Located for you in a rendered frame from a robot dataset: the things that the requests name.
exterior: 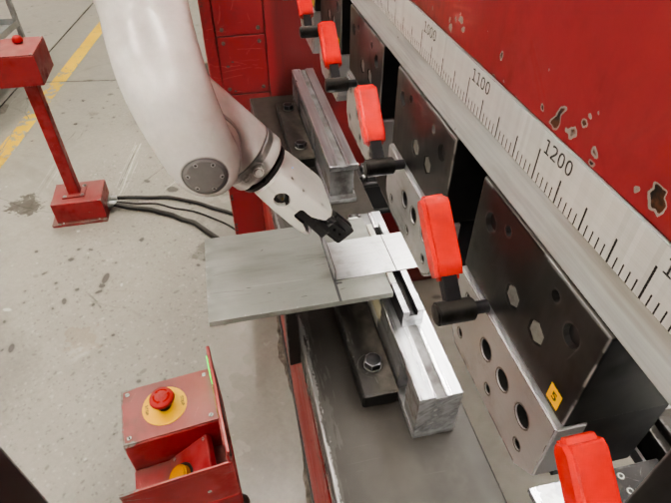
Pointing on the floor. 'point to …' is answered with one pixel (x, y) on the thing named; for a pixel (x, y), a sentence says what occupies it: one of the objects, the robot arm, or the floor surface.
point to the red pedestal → (97, 209)
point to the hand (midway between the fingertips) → (336, 227)
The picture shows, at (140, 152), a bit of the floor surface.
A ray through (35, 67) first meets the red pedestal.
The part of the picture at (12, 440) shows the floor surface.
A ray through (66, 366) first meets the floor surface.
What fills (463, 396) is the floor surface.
